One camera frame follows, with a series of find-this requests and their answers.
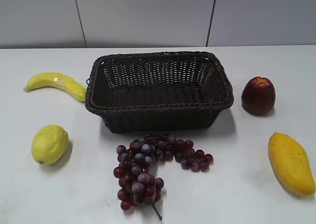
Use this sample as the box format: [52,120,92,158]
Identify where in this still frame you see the red apple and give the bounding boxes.
[241,77,276,115]

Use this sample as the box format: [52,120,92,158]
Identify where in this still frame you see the yellow lemon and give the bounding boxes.
[32,125,69,165]

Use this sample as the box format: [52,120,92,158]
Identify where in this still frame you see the yellow mango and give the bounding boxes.
[268,132,316,197]

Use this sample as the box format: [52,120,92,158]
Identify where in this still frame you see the black wicker basket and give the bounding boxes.
[85,51,234,133]

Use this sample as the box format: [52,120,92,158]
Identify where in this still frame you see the yellow banana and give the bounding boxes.
[24,72,86,102]

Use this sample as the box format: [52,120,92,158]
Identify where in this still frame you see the purple grape bunch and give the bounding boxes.
[113,134,214,220]

